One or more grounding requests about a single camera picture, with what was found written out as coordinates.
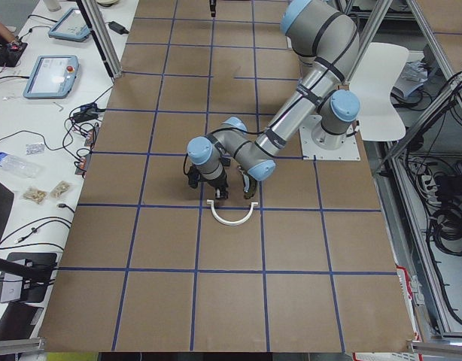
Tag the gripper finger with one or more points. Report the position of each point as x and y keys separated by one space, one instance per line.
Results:
x=213 y=7

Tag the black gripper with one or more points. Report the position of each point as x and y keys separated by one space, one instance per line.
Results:
x=219 y=184

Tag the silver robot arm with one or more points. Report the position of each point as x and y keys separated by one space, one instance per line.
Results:
x=329 y=40

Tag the olive green brake shoe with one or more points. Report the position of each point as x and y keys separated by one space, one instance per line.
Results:
x=249 y=183

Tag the black brake pad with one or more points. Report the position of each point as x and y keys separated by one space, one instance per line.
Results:
x=225 y=161

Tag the black power adapter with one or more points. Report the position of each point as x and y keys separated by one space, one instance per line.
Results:
x=118 y=28

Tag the far blue teach pendant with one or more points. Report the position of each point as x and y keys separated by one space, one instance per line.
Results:
x=71 y=27

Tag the blue teach pendant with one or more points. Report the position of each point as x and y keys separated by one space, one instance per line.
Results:
x=71 y=27
x=52 y=77

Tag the white plastic chair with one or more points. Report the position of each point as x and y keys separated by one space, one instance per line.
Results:
x=372 y=82

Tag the near blue teach pendant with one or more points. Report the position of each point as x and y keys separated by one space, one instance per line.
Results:
x=52 y=77

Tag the bag of wooden parts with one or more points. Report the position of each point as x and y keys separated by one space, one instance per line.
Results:
x=35 y=195

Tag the clear plastic water bottle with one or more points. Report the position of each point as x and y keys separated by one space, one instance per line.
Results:
x=18 y=166

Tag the white curved plastic bracket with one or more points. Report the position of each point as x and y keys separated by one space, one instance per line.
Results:
x=231 y=217

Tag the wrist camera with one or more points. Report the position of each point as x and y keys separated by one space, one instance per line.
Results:
x=193 y=176

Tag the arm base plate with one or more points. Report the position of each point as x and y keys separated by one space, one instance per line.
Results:
x=316 y=144

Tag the aluminium frame post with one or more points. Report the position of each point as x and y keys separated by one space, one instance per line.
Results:
x=96 y=25

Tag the grey dock with cables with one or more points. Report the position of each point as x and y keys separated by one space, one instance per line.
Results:
x=25 y=277

